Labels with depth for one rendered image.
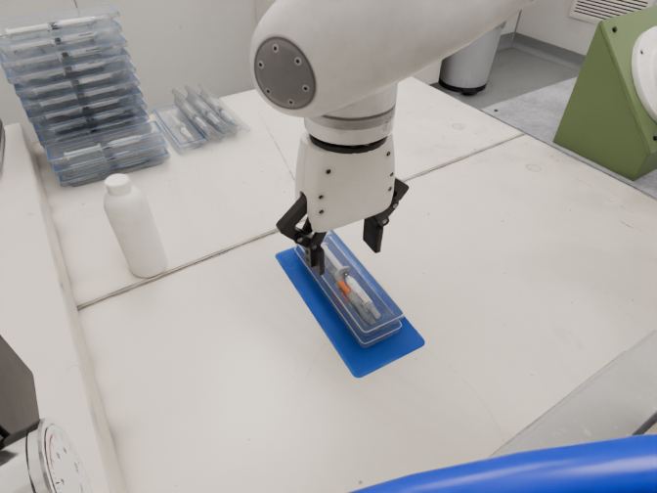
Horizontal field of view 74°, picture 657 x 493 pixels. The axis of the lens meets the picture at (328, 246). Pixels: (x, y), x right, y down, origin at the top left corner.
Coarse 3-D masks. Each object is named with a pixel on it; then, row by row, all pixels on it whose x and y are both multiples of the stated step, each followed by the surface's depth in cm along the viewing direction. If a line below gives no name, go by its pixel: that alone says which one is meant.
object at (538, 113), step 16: (528, 96) 103; (544, 96) 103; (560, 96) 103; (496, 112) 97; (512, 112) 97; (528, 112) 97; (544, 112) 97; (560, 112) 97; (528, 128) 91; (544, 128) 91; (656, 176) 78; (656, 192) 75
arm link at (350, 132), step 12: (312, 120) 38; (324, 120) 37; (336, 120) 37; (348, 120) 36; (360, 120) 36; (372, 120) 37; (384, 120) 38; (312, 132) 39; (324, 132) 38; (336, 132) 37; (348, 132) 37; (360, 132) 37; (372, 132) 38; (384, 132) 39; (336, 144) 38; (348, 144) 38; (360, 144) 38
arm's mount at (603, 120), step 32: (608, 32) 72; (640, 32) 75; (608, 64) 73; (576, 96) 80; (608, 96) 75; (576, 128) 82; (608, 128) 77; (640, 128) 73; (608, 160) 79; (640, 160) 75
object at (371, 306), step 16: (336, 240) 59; (336, 256) 57; (352, 256) 57; (336, 272) 54; (352, 272) 54; (368, 272) 54; (336, 288) 53; (352, 288) 53; (368, 288) 53; (352, 304) 51; (368, 304) 51; (384, 304) 51; (368, 320) 49; (384, 320) 49
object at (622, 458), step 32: (544, 448) 5; (576, 448) 4; (608, 448) 4; (640, 448) 4; (416, 480) 4; (448, 480) 4; (480, 480) 4; (512, 480) 4; (544, 480) 4; (576, 480) 4; (608, 480) 4; (640, 480) 4
